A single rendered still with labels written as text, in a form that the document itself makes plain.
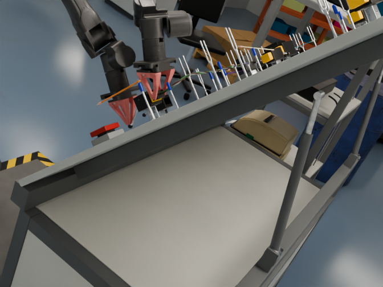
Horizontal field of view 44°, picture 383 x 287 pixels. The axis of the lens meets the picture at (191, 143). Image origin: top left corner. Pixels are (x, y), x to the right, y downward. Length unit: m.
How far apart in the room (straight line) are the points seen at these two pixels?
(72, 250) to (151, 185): 0.43
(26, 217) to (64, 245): 0.13
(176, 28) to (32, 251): 0.68
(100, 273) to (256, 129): 1.31
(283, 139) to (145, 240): 1.11
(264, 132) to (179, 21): 1.16
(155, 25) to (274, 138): 1.21
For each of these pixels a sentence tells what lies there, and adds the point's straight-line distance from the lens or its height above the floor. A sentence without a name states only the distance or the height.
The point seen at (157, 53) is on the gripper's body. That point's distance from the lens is 1.21.
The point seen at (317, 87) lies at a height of 1.12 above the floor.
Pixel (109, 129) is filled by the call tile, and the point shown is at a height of 1.12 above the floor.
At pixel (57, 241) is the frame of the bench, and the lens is 1.25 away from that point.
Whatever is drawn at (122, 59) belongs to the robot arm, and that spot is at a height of 1.21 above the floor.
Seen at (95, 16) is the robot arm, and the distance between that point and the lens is 1.32.
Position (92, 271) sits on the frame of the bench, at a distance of 1.20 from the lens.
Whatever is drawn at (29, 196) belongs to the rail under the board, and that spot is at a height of 0.85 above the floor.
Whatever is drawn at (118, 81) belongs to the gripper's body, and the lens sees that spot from 1.32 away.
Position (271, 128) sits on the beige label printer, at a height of 0.85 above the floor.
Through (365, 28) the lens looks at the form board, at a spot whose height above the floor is 1.56.
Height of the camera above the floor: 1.64
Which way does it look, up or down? 26 degrees down
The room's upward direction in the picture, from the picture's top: 24 degrees clockwise
